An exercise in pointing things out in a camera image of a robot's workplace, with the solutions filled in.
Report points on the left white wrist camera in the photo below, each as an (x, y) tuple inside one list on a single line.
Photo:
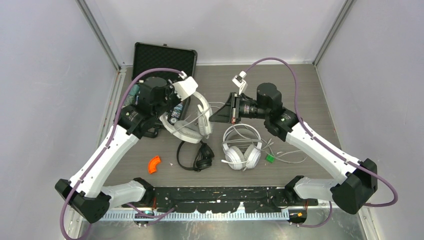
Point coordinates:
[(185, 87)]

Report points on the orange curved plastic piece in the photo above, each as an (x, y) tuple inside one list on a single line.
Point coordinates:
[(152, 165)]

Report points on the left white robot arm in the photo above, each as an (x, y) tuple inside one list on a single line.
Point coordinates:
[(85, 191)]

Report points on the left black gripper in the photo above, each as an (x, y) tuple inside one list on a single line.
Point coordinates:
[(171, 88)]

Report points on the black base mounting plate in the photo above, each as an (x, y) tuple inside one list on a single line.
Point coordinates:
[(220, 200)]

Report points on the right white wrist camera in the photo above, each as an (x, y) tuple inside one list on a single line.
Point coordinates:
[(240, 82)]

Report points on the white grey headphones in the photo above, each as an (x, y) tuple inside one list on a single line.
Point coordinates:
[(242, 146)]

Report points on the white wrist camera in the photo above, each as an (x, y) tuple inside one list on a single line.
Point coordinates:
[(185, 87), (240, 82)]

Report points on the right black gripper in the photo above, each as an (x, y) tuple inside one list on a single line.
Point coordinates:
[(230, 112)]

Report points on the green toy brick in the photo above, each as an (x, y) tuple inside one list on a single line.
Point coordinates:
[(270, 158)]

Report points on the black wired headphones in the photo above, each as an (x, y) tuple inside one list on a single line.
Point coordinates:
[(202, 160)]

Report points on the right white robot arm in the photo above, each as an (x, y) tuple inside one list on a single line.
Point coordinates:
[(353, 181)]

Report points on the aluminium slotted rail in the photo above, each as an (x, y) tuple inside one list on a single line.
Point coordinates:
[(239, 215)]

